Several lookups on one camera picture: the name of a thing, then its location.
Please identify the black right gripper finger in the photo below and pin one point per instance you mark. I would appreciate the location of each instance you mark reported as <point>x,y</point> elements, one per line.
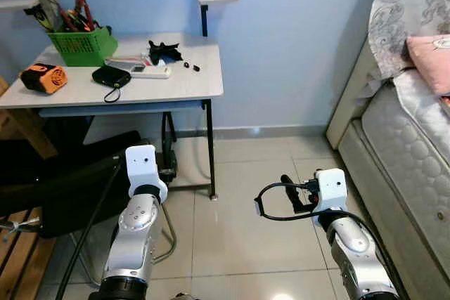
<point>289,193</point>

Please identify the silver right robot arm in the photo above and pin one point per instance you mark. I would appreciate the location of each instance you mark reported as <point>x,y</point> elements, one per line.
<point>351,251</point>

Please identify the beige bed base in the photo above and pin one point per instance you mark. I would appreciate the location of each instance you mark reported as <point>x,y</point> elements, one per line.
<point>383,230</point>

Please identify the white remote control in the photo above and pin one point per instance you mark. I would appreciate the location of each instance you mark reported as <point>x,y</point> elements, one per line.
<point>155,72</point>

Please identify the white red flat package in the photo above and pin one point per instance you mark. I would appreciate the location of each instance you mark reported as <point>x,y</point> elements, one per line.
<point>123,62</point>

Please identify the black star-shaped object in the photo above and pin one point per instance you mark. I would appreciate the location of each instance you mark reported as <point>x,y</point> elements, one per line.
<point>164,52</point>

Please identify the brown wooden board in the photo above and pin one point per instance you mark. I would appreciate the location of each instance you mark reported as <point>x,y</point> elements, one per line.
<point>28,131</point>

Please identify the green plastic basket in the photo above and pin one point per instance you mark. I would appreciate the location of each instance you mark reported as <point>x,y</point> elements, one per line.
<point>84,47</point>

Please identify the orange black device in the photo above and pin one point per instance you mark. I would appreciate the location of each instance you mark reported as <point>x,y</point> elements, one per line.
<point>46,79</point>

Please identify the wooden slatted pallet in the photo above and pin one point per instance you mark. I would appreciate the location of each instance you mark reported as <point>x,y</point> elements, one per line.
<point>21,265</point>

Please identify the pink pillow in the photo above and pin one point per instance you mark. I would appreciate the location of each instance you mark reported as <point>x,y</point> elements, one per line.
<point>430,61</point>

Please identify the yellow black tool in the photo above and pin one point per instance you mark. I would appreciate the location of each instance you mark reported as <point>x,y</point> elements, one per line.
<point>39,17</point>

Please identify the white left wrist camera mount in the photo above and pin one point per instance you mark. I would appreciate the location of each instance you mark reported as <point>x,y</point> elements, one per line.
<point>144,166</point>

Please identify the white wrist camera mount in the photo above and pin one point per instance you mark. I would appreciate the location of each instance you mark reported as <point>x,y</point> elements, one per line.
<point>330,187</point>
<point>144,166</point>

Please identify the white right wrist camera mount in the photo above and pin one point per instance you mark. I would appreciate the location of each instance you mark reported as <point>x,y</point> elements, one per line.
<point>330,187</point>

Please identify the white desk black metal frame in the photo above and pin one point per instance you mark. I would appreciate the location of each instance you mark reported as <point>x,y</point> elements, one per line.
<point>176,82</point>

